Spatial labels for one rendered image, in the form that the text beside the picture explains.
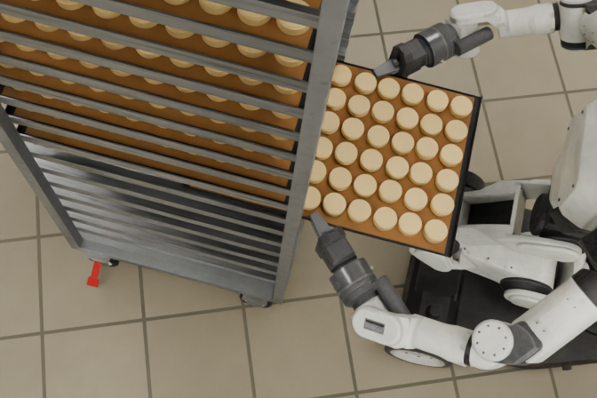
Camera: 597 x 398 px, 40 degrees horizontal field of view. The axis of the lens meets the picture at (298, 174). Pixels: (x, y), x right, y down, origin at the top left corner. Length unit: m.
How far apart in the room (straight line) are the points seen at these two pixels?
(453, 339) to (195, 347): 1.07
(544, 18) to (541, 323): 0.76
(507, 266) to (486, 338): 0.73
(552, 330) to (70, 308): 1.51
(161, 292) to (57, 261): 0.33
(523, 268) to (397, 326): 0.74
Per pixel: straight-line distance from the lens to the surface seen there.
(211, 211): 1.88
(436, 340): 1.66
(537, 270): 2.35
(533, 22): 2.03
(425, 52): 1.94
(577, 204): 1.67
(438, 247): 1.80
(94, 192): 2.05
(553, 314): 1.60
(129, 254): 2.45
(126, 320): 2.56
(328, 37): 1.02
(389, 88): 1.90
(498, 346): 1.59
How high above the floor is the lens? 2.48
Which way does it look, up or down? 68 degrees down
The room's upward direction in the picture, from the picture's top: 10 degrees clockwise
